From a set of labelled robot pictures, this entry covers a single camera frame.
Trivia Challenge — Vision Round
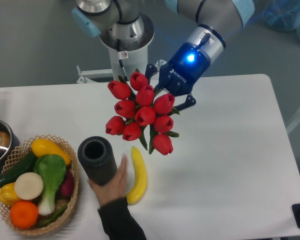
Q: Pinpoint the green bok choy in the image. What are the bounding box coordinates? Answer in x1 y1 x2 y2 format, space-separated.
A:
33 154 66 216

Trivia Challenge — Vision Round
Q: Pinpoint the person's bare hand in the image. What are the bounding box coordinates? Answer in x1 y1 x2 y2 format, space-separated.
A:
87 155 128 208

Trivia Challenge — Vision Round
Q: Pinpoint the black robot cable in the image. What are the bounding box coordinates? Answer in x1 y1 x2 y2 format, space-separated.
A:
116 38 129 82

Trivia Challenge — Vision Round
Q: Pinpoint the black sleeved forearm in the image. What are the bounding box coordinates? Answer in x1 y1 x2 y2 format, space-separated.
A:
98 197 147 240

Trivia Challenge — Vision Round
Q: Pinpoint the white round radish slice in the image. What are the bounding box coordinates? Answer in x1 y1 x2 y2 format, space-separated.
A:
14 172 44 201

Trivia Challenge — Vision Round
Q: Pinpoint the yellow squash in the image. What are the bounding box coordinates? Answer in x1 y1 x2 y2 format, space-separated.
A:
31 138 72 166

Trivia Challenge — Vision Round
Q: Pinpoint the yellow bell pepper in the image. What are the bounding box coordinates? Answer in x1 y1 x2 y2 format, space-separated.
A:
0 182 22 207

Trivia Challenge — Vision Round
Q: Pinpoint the green bean pod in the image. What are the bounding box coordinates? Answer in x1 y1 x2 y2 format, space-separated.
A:
38 205 68 228

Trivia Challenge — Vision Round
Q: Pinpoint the red tulip bouquet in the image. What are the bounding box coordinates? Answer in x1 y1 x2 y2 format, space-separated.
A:
105 71 179 156

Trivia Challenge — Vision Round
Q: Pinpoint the dark grey ribbed vase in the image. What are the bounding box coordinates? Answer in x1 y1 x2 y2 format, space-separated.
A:
77 136 118 186

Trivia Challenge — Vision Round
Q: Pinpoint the yellow toy banana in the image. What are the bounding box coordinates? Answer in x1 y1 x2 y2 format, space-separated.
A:
126 146 148 206

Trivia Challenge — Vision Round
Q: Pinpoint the purple sweet potato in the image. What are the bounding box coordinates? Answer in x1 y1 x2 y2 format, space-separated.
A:
59 168 75 198

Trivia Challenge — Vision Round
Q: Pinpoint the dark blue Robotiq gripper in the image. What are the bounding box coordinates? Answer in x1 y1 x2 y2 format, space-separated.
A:
144 42 211 112

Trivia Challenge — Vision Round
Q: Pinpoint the orange tangerine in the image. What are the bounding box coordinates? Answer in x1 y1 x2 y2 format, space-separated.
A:
9 201 39 229

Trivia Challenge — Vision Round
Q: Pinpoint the dark green cucumber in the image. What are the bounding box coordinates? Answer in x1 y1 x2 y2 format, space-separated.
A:
0 150 38 188

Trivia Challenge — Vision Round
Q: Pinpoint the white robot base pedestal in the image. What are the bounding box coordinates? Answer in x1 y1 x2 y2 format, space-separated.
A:
76 46 149 84

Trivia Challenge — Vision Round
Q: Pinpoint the woven wicker basket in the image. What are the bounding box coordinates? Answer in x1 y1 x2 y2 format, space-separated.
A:
0 134 79 236

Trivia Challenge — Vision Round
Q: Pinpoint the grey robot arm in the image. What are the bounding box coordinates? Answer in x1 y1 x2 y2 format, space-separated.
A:
72 0 255 111

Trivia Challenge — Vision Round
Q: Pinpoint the blue plastic bag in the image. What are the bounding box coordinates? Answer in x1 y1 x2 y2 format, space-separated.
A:
262 0 300 40

